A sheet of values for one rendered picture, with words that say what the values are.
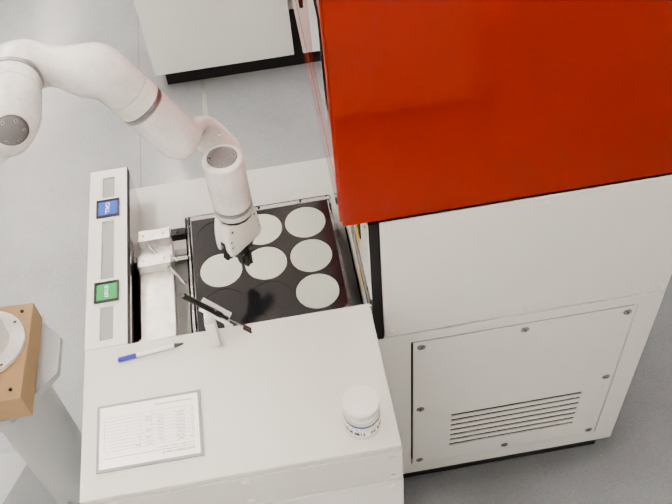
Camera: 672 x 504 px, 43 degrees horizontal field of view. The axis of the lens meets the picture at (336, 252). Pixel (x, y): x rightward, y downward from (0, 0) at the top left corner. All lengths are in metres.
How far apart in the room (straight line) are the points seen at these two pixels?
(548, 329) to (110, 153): 2.24
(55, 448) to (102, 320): 0.52
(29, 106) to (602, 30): 0.96
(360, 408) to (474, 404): 0.77
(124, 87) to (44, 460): 1.17
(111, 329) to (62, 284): 1.43
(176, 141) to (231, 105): 2.22
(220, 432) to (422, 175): 0.64
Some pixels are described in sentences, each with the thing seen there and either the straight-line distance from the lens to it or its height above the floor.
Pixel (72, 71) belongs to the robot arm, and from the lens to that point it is 1.57.
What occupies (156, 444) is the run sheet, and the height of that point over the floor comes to 0.97.
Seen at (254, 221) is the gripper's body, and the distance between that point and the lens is 1.89.
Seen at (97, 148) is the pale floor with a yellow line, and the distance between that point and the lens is 3.84.
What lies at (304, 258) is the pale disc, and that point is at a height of 0.90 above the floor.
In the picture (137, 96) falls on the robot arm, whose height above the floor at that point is 1.50.
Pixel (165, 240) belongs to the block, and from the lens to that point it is 2.16.
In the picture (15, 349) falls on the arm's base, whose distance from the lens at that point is 2.08.
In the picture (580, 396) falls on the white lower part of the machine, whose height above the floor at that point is 0.37.
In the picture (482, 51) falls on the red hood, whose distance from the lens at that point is 1.45.
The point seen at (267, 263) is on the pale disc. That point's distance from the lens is 2.05.
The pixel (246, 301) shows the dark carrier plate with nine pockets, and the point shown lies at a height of 0.90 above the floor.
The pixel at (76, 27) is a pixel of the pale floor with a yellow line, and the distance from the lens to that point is 4.56.
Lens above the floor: 2.49
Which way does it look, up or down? 50 degrees down
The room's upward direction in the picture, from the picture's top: 6 degrees counter-clockwise
